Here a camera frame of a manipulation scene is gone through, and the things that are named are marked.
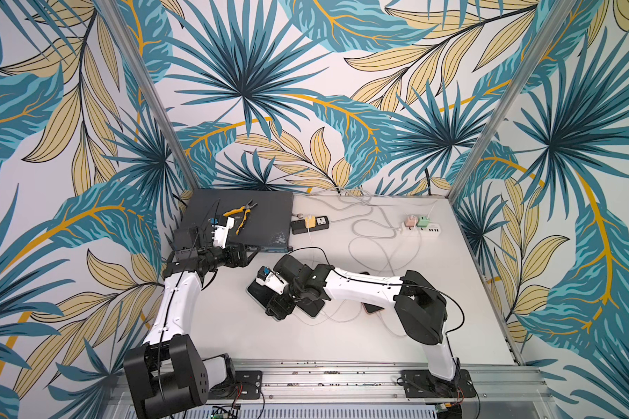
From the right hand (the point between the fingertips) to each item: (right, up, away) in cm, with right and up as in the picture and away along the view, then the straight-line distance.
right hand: (260, 326), depth 77 cm
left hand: (-4, +23, +2) cm, 23 cm away
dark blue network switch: (-7, +32, +32) cm, 46 cm away
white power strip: (+64, +28, +29) cm, 75 cm away
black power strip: (+10, +29, +29) cm, 42 cm away
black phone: (+15, +2, +10) cm, 19 cm away
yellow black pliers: (-12, +36, +29) cm, 48 cm away
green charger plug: (+59, +31, +26) cm, 72 cm away
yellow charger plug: (+14, +31, +28) cm, 44 cm away
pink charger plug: (+54, +31, +26) cm, 67 cm away
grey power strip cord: (+40, +36, +39) cm, 66 cm away
